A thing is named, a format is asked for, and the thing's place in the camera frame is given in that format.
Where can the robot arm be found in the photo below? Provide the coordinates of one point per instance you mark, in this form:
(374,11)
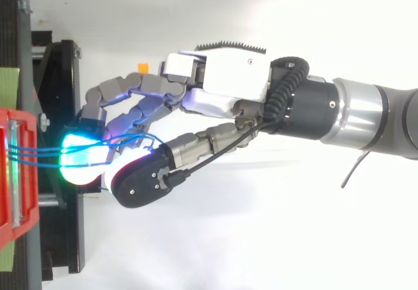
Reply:
(359,113)

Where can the black stand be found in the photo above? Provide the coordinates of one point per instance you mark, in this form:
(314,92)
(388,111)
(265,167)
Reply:
(65,84)

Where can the red plastic bin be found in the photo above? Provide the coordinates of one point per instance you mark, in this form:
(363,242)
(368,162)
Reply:
(29,205)

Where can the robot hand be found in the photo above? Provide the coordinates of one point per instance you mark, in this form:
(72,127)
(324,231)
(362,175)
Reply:
(228,77)

